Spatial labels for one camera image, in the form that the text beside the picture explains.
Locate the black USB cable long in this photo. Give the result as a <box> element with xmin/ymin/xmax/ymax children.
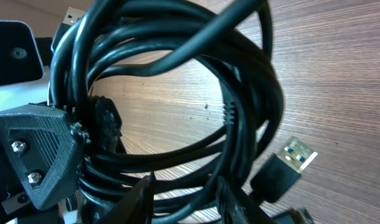
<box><xmin>90</xmin><ymin>0</ymin><xmax>275</xmax><ymax>78</ymax></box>

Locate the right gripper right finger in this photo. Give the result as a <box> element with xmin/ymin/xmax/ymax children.
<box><xmin>216</xmin><ymin>176</ymin><xmax>275</xmax><ymax>224</ymax></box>

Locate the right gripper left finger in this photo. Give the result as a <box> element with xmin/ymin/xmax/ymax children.
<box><xmin>97</xmin><ymin>172</ymin><xmax>156</xmax><ymax>224</ymax></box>

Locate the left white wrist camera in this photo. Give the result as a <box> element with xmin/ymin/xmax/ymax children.
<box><xmin>0</xmin><ymin>20</ymin><xmax>52</xmax><ymax>111</ymax></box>

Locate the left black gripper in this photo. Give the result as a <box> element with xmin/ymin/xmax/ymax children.
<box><xmin>0</xmin><ymin>96</ymin><xmax>126</xmax><ymax>210</ymax></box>

